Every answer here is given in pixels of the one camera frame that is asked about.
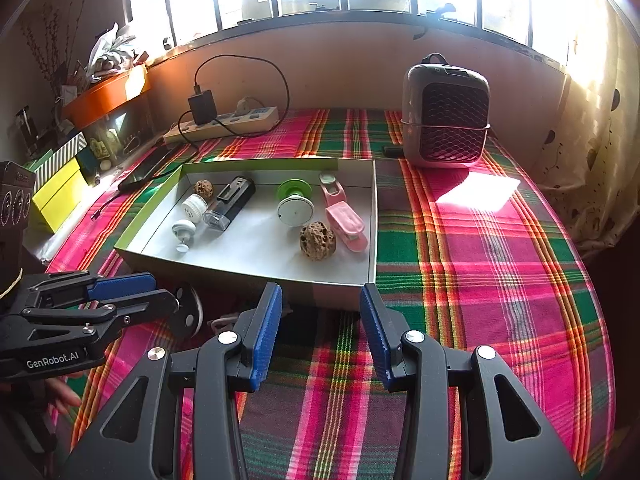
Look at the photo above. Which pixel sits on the white plastic roll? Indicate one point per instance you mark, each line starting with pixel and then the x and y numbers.
pixel 55 245

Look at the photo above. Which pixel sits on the white plug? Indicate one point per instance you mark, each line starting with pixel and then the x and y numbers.
pixel 244 105

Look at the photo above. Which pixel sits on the black bike light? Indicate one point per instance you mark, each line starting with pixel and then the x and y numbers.
pixel 230 202

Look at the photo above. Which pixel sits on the green sided cardboard box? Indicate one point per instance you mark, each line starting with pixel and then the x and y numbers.
pixel 250 255

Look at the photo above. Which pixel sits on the pink clip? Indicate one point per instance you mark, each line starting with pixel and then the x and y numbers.
pixel 347 225

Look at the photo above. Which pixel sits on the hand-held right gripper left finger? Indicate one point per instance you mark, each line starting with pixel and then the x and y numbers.
pixel 262 340

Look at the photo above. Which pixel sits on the patterned curtain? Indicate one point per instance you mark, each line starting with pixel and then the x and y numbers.
pixel 590 160

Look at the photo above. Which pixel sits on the large brown walnut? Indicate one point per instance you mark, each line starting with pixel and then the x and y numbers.
pixel 317 241

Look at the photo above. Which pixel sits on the black charger adapter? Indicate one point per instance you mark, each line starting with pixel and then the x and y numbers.
pixel 202 108

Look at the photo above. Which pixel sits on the plaid blanket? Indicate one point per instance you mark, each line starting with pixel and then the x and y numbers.
pixel 475 270

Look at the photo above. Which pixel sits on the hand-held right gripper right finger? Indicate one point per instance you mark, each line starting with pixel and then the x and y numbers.
pixel 377 340

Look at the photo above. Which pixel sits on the person's left hand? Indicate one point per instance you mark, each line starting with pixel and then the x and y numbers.
pixel 62 396

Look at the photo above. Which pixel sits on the small brown walnut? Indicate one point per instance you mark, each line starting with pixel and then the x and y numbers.
pixel 204 188

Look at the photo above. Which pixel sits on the silver white mushroom shaped knob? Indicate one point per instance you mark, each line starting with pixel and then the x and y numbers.
pixel 182 229

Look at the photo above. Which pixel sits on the white power strip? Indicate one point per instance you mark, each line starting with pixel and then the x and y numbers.
pixel 235 122

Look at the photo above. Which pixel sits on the white ribbed cap jar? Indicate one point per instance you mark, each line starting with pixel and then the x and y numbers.
pixel 195 206

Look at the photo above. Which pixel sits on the grey portable heater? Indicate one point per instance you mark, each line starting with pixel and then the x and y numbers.
pixel 445 115

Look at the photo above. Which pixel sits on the white crumpled bag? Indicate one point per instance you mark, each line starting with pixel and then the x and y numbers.
pixel 112 47

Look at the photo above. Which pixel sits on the yellow box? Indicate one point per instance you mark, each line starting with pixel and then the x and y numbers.
pixel 55 197

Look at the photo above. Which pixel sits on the striped box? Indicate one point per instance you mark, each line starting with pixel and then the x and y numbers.
pixel 57 152

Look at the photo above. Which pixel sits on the orange shelf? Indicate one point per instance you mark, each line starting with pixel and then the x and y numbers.
pixel 107 95

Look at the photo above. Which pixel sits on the dry twig branches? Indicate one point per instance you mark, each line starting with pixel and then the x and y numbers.
pixel 50 45

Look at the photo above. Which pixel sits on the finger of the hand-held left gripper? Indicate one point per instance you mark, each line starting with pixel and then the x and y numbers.
pixel 145 304
pixel 122 284

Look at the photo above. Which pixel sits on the green and white suction knob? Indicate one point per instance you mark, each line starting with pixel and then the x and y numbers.
pixel 295 207

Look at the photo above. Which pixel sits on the black power bank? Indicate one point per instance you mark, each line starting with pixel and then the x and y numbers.
pixel 155 167

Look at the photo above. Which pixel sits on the small black plug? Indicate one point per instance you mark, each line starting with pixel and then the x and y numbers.
pixel 392 150

